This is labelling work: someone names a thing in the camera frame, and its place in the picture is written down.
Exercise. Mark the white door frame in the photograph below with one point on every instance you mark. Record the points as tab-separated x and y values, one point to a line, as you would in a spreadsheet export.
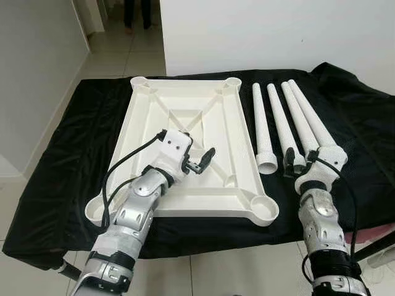
92	15

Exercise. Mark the pink cushion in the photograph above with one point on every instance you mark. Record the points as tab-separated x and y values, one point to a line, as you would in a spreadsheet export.
376	233

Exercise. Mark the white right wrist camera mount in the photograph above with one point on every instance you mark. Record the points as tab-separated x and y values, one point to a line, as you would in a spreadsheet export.
330	163

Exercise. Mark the black pole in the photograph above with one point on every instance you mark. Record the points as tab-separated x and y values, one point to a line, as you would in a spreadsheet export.
376	246

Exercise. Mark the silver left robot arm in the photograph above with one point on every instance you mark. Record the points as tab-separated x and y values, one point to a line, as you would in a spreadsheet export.
133	209

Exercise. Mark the black stand leg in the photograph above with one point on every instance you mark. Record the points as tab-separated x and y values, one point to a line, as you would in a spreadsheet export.
71	271

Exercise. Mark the black cloth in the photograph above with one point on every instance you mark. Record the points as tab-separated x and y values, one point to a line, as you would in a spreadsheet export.
62	154

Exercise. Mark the white plastic table top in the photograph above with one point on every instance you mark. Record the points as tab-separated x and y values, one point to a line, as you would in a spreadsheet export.
216	117

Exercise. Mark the person legs dark trousers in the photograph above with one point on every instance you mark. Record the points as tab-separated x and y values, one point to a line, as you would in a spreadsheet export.
137	12

